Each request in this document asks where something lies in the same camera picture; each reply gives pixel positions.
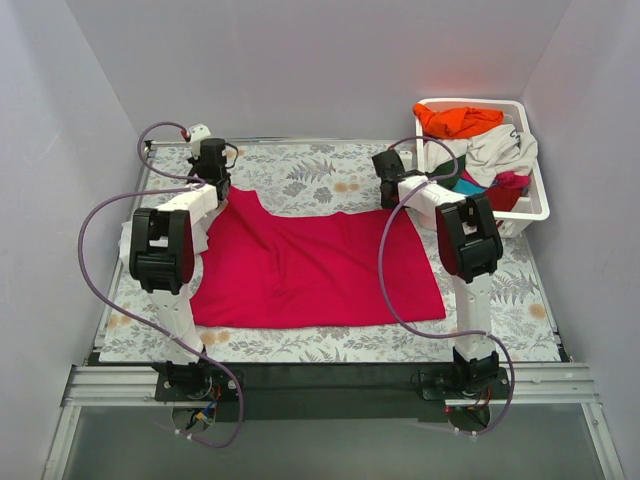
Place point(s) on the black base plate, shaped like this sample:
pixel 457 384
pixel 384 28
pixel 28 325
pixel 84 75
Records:
pixel 329 391

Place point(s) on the orange t shirt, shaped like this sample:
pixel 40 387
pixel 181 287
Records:
pixel 457 123

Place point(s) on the dark green t shirt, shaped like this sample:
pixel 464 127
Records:
pixel 449 173

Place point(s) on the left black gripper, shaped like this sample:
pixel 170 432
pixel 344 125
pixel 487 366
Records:
pixel 201 171

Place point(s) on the folded white t shirt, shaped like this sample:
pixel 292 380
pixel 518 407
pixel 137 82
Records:
pixel 199 234

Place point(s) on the white laundry basket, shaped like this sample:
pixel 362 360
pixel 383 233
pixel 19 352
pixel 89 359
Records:
pixel 532 206

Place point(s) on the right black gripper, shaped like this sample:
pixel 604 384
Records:
pixel 388 195

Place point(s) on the magenta t shirt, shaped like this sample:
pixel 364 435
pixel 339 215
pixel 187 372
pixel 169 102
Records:
pixel 263 271

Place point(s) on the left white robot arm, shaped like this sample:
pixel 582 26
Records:
pixel 162 246

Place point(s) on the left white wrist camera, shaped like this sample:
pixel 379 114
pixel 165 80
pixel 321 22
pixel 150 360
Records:
pixel 194 135

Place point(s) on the aluminium frame rail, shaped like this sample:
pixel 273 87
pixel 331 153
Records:
pixel 334 421

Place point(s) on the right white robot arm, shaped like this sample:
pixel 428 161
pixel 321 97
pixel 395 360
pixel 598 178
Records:
pixel 469 247

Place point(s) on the white grey t shirt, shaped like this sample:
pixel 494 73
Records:
pixel 501 149

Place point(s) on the dark red t shirt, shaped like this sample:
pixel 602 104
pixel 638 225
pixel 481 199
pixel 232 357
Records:
pixel 501 198

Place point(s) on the teal t shirt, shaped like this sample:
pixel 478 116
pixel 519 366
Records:
pixel 468 188

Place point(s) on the pink garment in basket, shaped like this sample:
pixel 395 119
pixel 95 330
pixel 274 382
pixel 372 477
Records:
pixel 511 180

